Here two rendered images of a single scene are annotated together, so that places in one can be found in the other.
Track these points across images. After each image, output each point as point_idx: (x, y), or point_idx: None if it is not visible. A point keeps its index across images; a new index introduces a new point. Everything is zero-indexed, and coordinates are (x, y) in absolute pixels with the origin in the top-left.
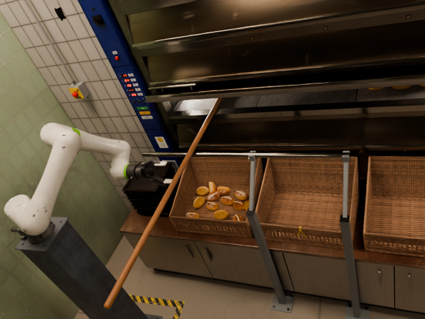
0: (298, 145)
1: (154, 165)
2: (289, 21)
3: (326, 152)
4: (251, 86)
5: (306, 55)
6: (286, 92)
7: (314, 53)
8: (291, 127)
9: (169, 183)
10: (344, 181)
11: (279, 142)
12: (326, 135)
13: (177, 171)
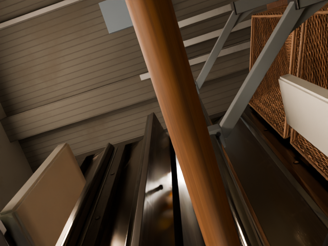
0: (302, 194)
1: (9, 208)
2: (61, 242)
3: (311, 173)
4: None
5: (125, 227)
6: (142, 200)
7: (125, 221)
8: (276, 227)
9: (305, 84)
10: (208, 57)
11: (322, 230)
12: (269, 179)
13: (166, 122)
